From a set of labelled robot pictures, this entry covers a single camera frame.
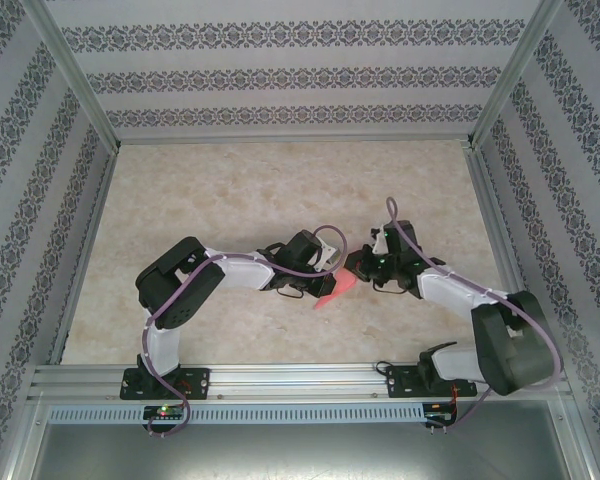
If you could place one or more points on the pink paper sheet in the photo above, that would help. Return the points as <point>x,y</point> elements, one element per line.
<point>342,282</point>

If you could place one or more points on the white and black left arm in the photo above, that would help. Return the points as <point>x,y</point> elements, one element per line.
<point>240,270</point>

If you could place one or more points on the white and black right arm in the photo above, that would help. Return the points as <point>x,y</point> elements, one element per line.
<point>450,295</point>

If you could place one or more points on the grey sheet metal panel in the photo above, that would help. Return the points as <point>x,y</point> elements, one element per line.
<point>300,455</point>

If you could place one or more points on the aluminium back rail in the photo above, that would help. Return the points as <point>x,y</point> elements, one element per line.
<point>295,142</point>

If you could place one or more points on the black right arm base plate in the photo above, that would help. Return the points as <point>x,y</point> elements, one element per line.
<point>397,382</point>

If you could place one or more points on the aluminium mounting rail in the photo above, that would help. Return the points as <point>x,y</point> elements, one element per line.
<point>300,380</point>

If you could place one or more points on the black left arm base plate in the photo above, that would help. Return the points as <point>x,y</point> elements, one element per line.
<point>200,382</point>

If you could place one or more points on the aluminium frame post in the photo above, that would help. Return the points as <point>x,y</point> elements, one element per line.
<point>70,75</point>
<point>517,75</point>

